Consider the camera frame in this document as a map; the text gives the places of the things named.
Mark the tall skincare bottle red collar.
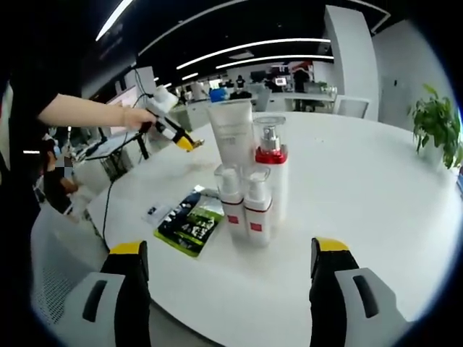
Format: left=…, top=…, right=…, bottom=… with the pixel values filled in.
left=252, top=114, right=290, bottom=222

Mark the green skincare mask packet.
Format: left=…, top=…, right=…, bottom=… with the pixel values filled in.
left=153, top=191, right=226, bottom=259

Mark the computer monitor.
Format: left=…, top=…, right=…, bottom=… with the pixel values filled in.
left=107, top=85, right=139, bottom=110

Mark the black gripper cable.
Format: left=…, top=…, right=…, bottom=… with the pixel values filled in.
left=102, top=121, right=146, bottom=247

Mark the white chair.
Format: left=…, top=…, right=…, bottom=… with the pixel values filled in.
left=332, top=95, right=372, bottom=119
left=252, top=85, right=273, bottom=112

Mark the person's black shirt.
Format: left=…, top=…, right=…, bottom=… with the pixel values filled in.
left=0, top=21, right=85, bottom=326

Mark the potted green plant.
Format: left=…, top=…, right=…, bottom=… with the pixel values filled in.
left=408, top=83, right=463, bottom=170

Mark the grey mesh office chair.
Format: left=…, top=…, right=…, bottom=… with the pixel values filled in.
left=30, top=202, right=155, bottom=328

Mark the person's left hand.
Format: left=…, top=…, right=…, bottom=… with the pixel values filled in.
left=124, top=107, right=155, bottom=132

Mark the small white skincare bottle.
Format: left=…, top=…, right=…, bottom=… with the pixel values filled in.
left=241, top=168, right=273, bottom=249
left=213, top=164, right=245, bottom=246

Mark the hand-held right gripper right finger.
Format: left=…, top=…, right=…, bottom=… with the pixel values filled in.
left=309, top=236, right=408, bottom=347

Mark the small dark-print skincare sachet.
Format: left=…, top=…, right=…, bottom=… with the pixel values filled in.
left=140, top=202, right=172, bottom=226

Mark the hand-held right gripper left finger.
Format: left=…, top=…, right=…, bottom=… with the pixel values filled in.
left=63, top=240, right=151, bottom=347

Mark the white skincare tube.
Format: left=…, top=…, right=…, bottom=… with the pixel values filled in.
left=207, top=100, right=255, bottom=168

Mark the standing desk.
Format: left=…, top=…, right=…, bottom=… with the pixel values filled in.
left=84, top=129, right=150, bottom=164

